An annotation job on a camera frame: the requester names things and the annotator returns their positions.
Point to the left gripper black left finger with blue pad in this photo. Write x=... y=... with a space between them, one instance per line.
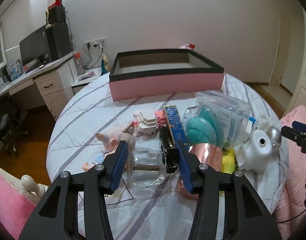
x=55 y=216

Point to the pink blanket right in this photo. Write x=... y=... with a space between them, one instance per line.
x=290 y=213

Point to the white bed post knob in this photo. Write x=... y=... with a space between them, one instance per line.
x=29 y=184

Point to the pink storage box black rim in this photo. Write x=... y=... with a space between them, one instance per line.
x=142 y=73

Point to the black speaker box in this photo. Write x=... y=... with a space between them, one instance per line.
x=56 y=15

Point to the red white paper bag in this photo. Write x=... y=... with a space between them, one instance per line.
x=54 y=3

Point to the black beaded hair clip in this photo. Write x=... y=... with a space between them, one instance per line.
x=169 y=150

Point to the pink white block toy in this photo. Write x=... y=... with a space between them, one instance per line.
x=148 y=121

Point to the rose gold metallic cup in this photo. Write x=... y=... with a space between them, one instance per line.
x=206 y=153

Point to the pink plush in crate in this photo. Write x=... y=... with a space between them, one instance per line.
x=188 y=46

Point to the white wall power strip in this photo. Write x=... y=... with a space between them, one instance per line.
x=96 y=43

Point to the black office chair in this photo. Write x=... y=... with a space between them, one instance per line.
x=12 y=127

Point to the white low side cabinet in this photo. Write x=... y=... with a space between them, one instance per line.
x=83 y=80

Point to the white toy camera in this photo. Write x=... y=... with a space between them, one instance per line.
x=256 y=153

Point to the clear glass jar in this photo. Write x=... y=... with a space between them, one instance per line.
x=145 y=168

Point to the snack bag blue yellow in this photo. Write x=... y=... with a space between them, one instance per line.
x=105 y=66

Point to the clear plastic case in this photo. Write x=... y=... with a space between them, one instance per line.
x=232 y=114

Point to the yellow highlighter pen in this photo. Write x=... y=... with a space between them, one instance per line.
x=228 y=161

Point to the pink pig doll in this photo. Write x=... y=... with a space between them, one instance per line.
x=111 y=139

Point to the bottle with orange cap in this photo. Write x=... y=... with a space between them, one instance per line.
x=79 y=63

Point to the black computer tower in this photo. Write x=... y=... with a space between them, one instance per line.
x=58 y=40

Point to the white desk with drawers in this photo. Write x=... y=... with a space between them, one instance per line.
x=54 y=82

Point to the black computer monitor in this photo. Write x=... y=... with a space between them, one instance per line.
x=35 y=47

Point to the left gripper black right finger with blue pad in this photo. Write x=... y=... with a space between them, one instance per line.
x=246 y=216

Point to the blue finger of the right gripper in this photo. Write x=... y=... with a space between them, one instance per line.
x=301 y=127

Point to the blue gold rectangular box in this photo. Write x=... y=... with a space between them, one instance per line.
x=174 y=124

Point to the pink bed headboard cushion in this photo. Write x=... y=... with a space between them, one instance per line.
x=15 y=209

